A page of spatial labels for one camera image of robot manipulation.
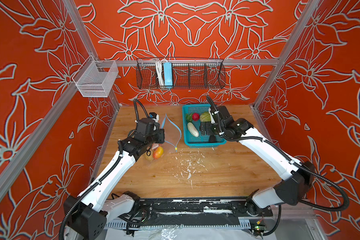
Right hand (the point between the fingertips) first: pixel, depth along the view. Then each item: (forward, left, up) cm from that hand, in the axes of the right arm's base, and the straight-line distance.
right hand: (204, 126), depth 78 cm
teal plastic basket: (+4, -1, -23) cm, 23 cm away
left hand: (-3, +23, +1) cm, 23 cm away
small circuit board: (-44, -22, -24) cm, 55 cm away
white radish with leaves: (+14, +6, -19) cm, 24 cm away
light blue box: (+32, +20, +11) cm, 39 cm away
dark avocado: (+5, -8, -21) cm, 23 cm away
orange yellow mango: (-7, +26, -15) cm, 31 cm away
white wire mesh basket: (+33, +66, +9) cm, 75 cm away
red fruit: (+23, +2, -18) cm, 29 cm away
